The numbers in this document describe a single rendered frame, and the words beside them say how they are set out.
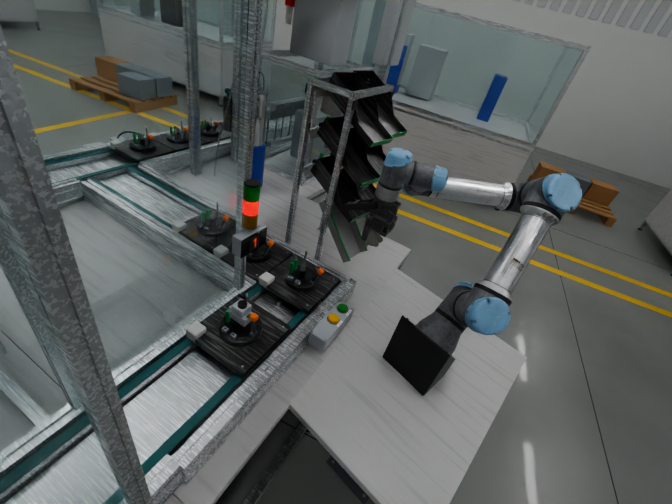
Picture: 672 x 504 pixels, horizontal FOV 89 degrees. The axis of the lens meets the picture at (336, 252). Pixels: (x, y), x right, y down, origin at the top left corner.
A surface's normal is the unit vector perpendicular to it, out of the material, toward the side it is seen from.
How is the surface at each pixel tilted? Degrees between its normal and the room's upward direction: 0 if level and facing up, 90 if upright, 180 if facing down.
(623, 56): 90
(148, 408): 0
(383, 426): 0
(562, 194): 48
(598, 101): 90
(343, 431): 0
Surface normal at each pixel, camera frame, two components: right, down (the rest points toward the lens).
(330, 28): -0.50, 0.44
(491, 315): -0.02, 0.14
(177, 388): 0.20, -0.78
